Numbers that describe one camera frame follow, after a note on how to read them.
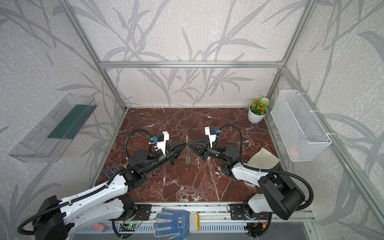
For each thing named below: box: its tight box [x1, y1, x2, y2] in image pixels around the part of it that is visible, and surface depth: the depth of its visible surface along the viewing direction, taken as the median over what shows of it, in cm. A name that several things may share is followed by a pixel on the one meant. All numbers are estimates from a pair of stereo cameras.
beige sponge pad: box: [246, 147, 280, 169], surface depth 94 cm
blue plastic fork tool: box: [103, 163, 120, 180], surface depth 90 cm
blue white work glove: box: [153, 207, 200, 240], surface depth 72 cm
